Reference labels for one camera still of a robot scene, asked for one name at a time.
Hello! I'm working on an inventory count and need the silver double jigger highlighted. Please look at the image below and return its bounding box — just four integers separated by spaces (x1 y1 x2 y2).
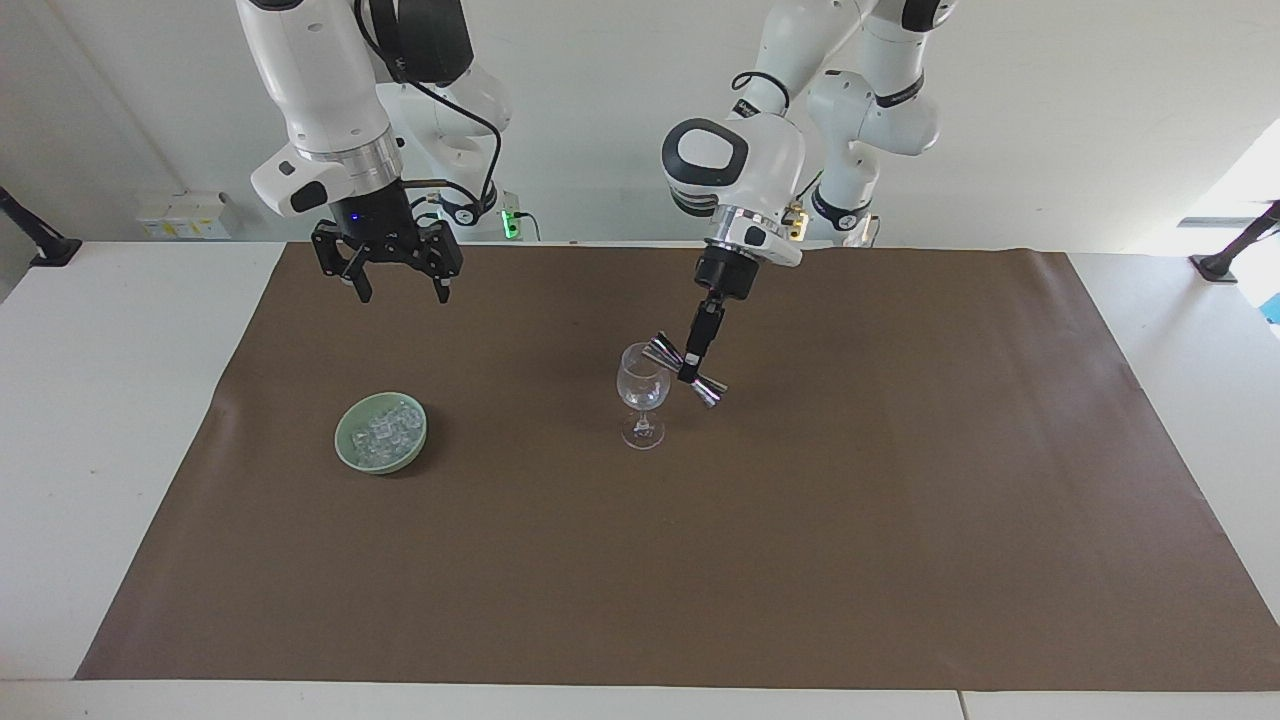
642 332 730 410

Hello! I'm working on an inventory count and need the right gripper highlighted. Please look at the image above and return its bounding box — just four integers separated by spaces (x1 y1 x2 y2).
310 179 464 305

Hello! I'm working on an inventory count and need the green ceramic bowl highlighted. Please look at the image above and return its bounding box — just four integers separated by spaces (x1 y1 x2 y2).
333 391 430 476

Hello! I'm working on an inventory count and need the clear ice cube pile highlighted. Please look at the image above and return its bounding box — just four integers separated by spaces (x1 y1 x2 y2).
350 398 423 463

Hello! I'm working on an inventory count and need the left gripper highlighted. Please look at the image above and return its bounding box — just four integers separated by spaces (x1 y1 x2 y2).
694 245 754 321

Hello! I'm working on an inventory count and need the black stand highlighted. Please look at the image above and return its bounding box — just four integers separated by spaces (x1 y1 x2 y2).
1188 199 1280 284
0 186 84 269

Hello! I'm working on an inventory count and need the black cable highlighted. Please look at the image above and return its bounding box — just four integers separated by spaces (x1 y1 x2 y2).
354 0 504 227
730 70 793 113

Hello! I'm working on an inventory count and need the clear wine glass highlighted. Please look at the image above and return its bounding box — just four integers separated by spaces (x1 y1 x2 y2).
615 342 673 451

